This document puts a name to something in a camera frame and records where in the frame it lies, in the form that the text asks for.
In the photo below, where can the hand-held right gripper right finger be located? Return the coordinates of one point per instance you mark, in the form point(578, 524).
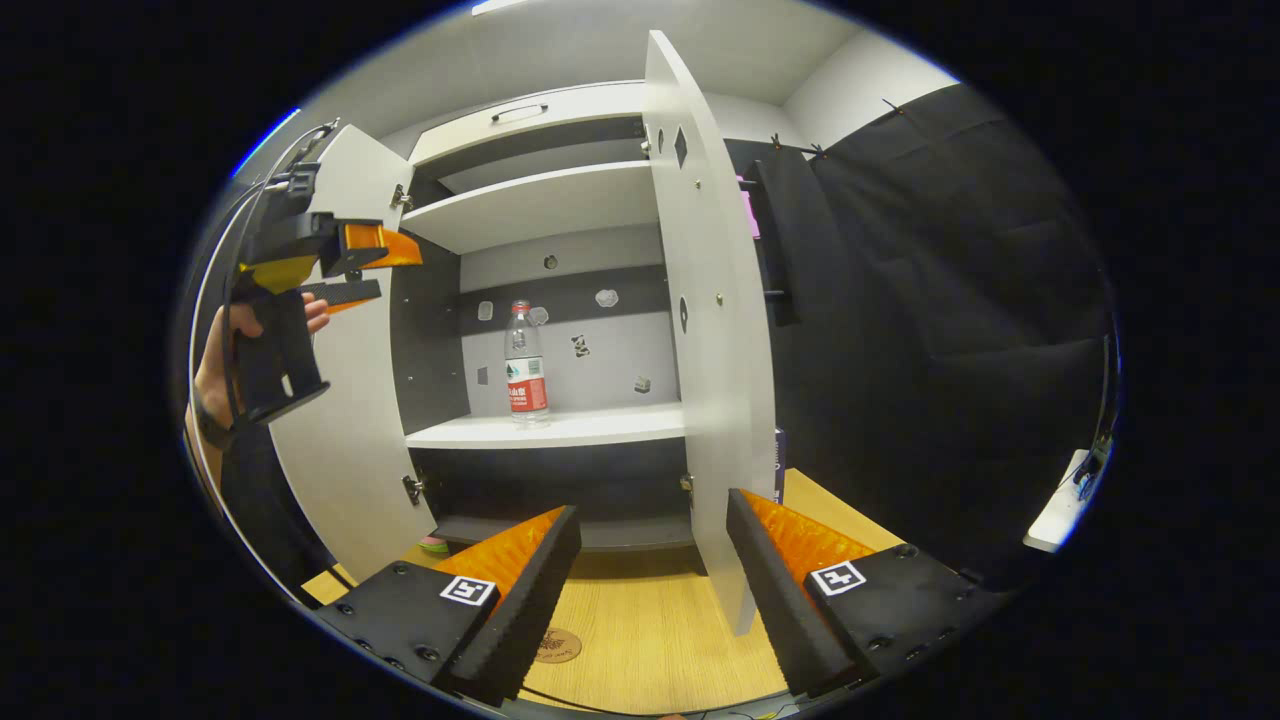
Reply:
point(775, 600)

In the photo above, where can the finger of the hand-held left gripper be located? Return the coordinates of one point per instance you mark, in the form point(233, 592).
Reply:
point(345, 291)
point(380, 245)

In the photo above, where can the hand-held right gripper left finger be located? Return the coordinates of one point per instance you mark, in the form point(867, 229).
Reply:
point(530, 610)

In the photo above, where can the white cabinet door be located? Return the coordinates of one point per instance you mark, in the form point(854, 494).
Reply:
point(715, 400)
point(350, 450)

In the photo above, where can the clear water bottle red label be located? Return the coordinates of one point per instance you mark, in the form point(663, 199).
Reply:
point(527, 385)

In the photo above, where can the round wooden coaster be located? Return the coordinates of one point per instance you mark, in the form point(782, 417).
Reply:
point(557, 646)

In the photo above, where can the black wristband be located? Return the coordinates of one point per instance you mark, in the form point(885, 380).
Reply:
point(208, 428)

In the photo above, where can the dark blue box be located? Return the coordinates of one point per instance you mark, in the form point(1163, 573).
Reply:
point(779, 465)

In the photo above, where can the white cabinet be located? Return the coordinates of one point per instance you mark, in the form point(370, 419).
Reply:
point(540, 205)

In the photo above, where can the large ceiling light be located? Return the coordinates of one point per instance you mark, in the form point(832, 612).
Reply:
point(500, 5)

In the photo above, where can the white side table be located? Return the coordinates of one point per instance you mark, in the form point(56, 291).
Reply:
point(1055, 520)

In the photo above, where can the black backdrop cloth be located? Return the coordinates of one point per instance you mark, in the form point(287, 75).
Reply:
point(950, 300)

